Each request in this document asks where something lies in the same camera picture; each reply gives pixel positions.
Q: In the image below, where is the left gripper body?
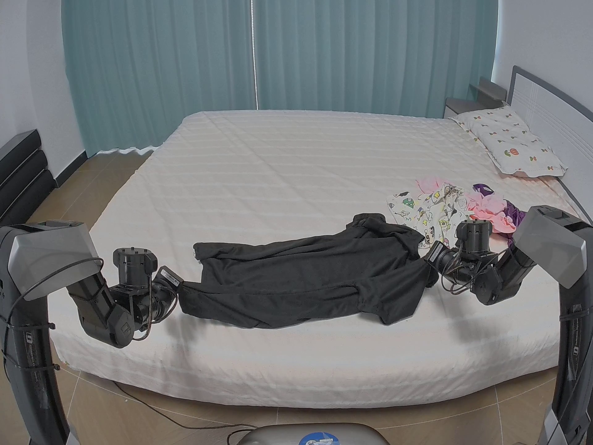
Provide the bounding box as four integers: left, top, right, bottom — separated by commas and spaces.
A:
146, 282, 180, 321

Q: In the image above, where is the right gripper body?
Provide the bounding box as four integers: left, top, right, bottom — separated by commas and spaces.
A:
435, 251, 466, 282

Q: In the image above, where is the black T-shirt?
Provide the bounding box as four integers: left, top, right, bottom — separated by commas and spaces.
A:
178, 213, 438, 329

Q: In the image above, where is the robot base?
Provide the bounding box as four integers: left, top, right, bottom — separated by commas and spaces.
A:
238, 423, 391, 445

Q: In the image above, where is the bed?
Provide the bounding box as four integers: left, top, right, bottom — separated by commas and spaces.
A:
48, 65, 593, 409

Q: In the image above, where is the white printed pyjama garment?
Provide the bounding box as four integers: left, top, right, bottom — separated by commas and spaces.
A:
387, 181, 469, 249

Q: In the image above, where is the pink garment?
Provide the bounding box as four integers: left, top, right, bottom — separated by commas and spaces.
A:
415, 176, 517, 237

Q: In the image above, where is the purple garment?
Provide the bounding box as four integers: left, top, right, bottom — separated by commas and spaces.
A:
472, 182, 529, 250

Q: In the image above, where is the white printed pillow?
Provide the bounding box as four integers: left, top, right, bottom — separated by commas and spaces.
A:
452, 102, 568, 178

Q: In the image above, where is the grey bedside table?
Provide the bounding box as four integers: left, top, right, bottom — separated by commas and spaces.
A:
445, 77, 508, 119

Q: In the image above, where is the black chest of drawers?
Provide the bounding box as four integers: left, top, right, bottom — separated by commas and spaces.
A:
0, 129, 55, 223

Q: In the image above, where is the blue-green curtain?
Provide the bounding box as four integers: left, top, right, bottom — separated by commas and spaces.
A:
62, 0, 258, 156
254, 0, 498, 119

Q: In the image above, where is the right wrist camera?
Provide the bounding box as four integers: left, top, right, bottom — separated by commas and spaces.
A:
425, 240, 453, 268

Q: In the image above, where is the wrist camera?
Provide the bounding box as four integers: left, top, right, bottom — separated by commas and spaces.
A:
425, 240, 453, 268
159, 267, 184, 292

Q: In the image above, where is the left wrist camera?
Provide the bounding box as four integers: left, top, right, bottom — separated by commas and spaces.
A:
159, 267, 184, 292

